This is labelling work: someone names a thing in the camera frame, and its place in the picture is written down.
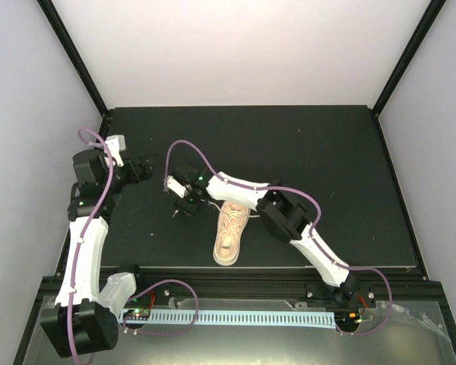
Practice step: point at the black front frame rail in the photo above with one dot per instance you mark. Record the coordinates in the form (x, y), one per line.
(265, 283)

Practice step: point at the white shoelace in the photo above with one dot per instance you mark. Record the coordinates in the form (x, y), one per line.
(232, 216)

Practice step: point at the right small circuit board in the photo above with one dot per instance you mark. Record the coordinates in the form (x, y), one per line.
(353, 317)

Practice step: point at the black aluminium frame post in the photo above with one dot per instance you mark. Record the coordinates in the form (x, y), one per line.
(420, 32)
(55, 21)

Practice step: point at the light blue slotted cable duct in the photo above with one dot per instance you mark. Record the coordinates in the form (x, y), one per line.
(236, 317)

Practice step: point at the white beige sneaker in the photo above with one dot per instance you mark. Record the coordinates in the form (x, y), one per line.
(227, 245)

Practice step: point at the left small circuit board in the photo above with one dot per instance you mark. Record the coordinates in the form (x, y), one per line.
(136, 314)

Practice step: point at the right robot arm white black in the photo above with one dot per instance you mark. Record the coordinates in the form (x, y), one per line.
(283, 211)

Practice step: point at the small circuit board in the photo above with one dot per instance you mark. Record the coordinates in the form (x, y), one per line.
(136, 314)
(353, 317)

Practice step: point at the black aluminium frame right post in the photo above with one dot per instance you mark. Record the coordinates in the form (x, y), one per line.
(420, 32)

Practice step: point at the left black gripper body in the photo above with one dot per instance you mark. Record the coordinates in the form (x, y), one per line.
(134, 177)

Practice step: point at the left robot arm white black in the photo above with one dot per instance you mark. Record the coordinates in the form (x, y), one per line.
(84, 316)

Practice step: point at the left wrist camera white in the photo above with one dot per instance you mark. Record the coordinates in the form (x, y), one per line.
(116, 145)

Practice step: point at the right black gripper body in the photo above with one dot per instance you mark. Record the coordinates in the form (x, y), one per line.
(191, 207)

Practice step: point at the black aluminium frame left post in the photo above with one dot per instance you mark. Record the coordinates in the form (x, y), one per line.
(55, 21)

